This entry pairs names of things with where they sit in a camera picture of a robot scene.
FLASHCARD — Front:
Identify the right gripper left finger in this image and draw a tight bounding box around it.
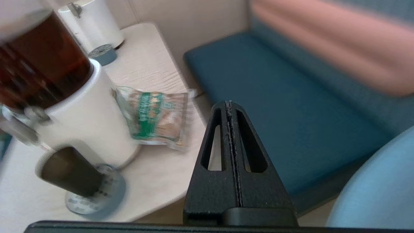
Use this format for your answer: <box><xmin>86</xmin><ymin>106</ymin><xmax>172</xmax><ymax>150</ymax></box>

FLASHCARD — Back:
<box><xmin>183</xmin><ymin>100</ymin><xmax>242</xmax><ymax>226</ymax></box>

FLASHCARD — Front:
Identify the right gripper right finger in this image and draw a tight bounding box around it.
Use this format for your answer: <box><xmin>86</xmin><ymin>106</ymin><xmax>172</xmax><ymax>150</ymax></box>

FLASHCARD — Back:
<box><xmin>230</xmin><ymin>100</ymin><xmax>298</xmax><ymax>226</ymax></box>

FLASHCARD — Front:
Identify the black plastic cup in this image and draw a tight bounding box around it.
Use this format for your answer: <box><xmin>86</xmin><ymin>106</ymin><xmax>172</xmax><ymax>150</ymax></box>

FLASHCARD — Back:
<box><xmin>35</xmin><ymin>146</ymin><xmax>105</xmax><ymax>198</ymax></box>

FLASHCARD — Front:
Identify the silver dispenser tap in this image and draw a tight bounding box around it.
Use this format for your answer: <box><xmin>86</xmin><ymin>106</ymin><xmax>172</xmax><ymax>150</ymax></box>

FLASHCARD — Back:
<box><xmin>2</xmin><ymin>105</ymin><xmax>52</xmax><ymax>146</ymax></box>

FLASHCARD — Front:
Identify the teal bench with short bolster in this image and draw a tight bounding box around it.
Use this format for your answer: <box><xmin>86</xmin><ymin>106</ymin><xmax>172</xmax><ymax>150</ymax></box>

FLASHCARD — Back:
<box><xmin>184</xmin><ymin>0</ymin><xmax>414</xmax><ymax>214</ymax></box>

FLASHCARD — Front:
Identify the green white snack bag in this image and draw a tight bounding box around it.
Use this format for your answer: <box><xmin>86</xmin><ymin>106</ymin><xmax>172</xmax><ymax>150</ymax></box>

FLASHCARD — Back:
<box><xmin>113</xmin><ymin>86</ymin><xmax>198</xmax><ymax>151</ymax></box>

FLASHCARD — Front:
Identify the round perforated drip tray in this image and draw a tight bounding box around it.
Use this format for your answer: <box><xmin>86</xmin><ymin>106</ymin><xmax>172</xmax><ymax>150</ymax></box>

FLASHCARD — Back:
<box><xmin>65</xmin><ymin>163</ymin><xmax>126</xmax><ymax>216</ymax></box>

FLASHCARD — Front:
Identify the light blue rounded seat back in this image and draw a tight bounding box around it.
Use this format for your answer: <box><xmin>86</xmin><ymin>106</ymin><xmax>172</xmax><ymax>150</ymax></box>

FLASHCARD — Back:
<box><xmin>325</xmin><ymin>126</ymin><xmax>414</xmax><ymax>228</ymax></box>

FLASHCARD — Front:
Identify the large dispenser with dark tea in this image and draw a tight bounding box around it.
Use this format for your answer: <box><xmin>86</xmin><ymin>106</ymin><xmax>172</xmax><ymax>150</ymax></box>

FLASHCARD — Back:
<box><xmin>0</xmin><ymin>8</ymin><xmax>141</xmax><ymax>169</ymax></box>

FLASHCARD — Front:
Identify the short pink bolster cushion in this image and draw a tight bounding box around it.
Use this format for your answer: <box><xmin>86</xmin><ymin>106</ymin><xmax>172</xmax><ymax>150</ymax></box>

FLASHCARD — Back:
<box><xmin>251</xmin><ymin>0</ymin><xmax>414</xmax><ymax>97</ymax></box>

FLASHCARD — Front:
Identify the small round drip tray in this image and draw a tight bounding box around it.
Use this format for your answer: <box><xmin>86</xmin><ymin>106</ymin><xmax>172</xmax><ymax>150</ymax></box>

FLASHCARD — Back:
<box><xmin>88</xmin><ymin>44</ymin><xmax>117</xmax><ymax>66</ymax></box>

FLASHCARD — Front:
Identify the small white drink dispenser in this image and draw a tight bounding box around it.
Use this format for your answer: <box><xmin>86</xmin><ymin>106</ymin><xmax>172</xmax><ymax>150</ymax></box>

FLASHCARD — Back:
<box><xmin>58</xmin><ymin>0</ymin><xmax>125</xmax><ymax>50</ymax></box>

